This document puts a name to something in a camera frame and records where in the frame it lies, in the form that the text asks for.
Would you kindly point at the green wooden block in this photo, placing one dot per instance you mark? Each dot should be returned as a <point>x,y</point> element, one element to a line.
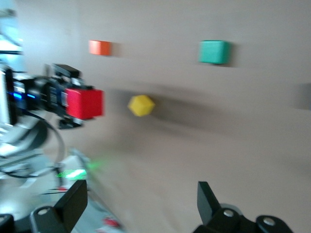
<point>212,51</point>

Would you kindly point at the brown paper table cover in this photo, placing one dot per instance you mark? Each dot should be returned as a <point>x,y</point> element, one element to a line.
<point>194,145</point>

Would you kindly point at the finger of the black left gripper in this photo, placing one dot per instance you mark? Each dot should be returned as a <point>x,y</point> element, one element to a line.
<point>70,122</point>
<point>65,72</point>

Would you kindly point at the yellow wooden block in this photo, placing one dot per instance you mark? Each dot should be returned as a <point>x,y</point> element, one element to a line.
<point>141,105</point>

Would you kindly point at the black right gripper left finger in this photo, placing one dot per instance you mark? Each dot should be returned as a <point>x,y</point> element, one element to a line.
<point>60,218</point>

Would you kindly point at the red wooden block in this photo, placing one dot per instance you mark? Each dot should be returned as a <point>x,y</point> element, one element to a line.
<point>85,103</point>

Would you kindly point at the orange wooden block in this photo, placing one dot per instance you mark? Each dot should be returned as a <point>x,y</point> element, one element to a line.
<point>100,47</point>

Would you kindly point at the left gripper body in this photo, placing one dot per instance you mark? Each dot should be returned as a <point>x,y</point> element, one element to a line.
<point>41,97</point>

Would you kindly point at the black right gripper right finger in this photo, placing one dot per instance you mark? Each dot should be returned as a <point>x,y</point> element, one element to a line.
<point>218,223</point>

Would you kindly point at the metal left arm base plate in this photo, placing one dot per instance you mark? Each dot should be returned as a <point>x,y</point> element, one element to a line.
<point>73,173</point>

